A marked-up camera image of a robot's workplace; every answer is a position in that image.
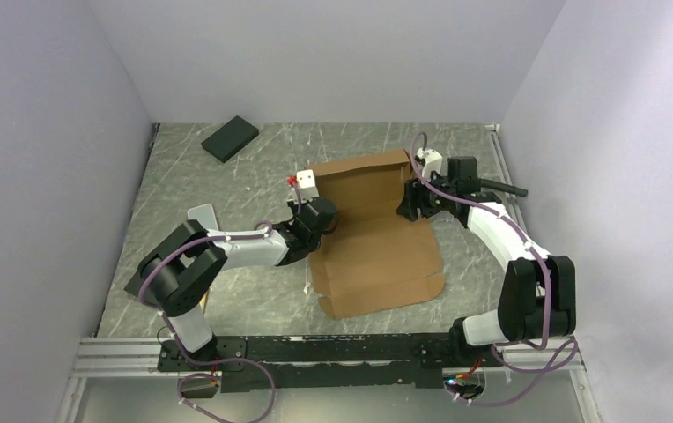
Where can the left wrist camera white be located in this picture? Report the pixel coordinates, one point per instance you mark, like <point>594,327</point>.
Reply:
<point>303,185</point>

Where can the aluminium frame rail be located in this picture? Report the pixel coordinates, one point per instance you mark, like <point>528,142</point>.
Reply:
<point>116,357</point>

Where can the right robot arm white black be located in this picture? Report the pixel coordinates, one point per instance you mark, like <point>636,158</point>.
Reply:
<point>537,299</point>

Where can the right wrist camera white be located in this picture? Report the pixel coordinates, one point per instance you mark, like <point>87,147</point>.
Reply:
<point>430,162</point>

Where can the clear plastic lid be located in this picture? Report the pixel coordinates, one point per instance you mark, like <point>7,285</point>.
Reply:
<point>205,215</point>

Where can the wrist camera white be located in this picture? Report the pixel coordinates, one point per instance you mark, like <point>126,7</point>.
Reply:
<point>303,185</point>
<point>430,162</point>

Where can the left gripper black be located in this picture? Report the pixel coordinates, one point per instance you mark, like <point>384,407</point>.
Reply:
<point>297,206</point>

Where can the black foam tube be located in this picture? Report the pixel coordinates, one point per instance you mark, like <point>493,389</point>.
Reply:
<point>503,187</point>

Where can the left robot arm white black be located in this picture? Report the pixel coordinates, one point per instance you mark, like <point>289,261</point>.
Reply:
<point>178,273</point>

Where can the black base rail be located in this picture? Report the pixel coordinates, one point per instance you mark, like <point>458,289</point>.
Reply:
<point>246,363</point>

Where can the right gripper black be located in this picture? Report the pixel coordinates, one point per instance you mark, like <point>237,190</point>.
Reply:
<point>414,197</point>

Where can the black flat box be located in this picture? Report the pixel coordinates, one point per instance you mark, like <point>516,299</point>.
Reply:
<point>230,138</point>

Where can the brown cardboard box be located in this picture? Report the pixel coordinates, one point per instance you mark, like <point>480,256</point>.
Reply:
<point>375,259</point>

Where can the black triangular plate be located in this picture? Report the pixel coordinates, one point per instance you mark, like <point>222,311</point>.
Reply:
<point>133,288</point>

